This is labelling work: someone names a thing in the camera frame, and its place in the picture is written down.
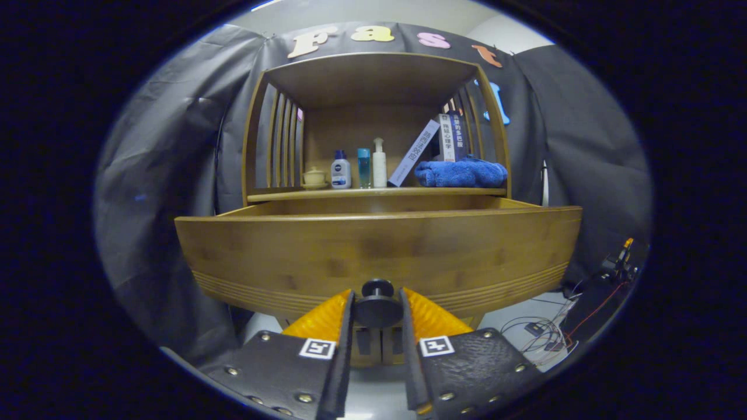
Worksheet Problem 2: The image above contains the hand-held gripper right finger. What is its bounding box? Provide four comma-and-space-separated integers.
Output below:
399, 287, 549, 419

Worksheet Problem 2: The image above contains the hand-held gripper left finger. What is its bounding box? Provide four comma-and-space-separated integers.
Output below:
198, 289, 356, 420

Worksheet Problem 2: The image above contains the black round drawer knob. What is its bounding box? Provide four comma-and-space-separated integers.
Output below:
354, 278, 404, 329

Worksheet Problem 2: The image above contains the wooden drawer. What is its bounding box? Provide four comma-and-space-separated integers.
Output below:
174, 196, 583, 320

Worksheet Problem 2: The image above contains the wooden cabinet door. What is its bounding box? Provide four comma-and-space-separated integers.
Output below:
352, 327, 382, 368
382, 327, 406, 367

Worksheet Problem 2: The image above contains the wooden countertop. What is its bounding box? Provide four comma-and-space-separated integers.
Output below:
247, 185, 507, 203

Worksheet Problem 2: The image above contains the wooden cabinet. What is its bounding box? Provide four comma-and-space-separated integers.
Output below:
241, 51, 513, 368

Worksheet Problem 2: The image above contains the white blue-capped lotion bottle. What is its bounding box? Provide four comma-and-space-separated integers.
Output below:
331, 150, 352, 190

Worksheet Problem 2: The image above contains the white pump bottle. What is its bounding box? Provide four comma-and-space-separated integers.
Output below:
372, 138, 388, 188

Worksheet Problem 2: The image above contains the blue towel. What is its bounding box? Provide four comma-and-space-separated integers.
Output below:
414, 155, 508, 188

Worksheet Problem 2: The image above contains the pale blue book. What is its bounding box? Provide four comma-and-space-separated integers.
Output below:
388, 119, 441, 188

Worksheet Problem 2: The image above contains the white-spined book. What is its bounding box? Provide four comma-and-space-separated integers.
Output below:
433, 113, 457, 162

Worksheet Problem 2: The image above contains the black device with orange tip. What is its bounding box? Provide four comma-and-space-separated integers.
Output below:
598, 236, 640, 286

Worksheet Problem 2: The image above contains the dark blue book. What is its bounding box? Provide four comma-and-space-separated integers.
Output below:
452, 111, 469, 161

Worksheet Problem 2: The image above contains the thin floor cable bundle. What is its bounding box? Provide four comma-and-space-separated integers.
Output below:
499, 280, 634, 368

